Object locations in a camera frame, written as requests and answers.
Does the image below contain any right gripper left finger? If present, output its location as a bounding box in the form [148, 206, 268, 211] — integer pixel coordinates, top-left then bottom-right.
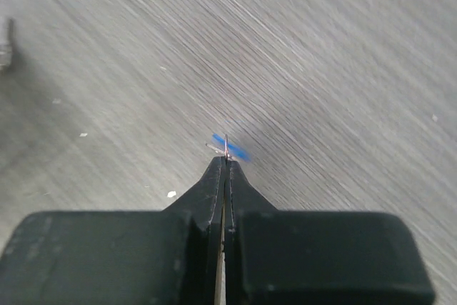
[1, 157, 226, 304]

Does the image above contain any key with blue tag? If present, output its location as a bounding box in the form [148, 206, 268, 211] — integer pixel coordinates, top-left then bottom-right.
[206, 134, 251, 161]

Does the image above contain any metal disc with keyrings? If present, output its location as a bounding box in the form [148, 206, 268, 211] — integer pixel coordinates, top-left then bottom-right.
[0, 16, 14, 71]

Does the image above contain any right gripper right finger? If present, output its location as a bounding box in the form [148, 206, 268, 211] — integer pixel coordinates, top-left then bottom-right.
[224, 161, 436, 304]

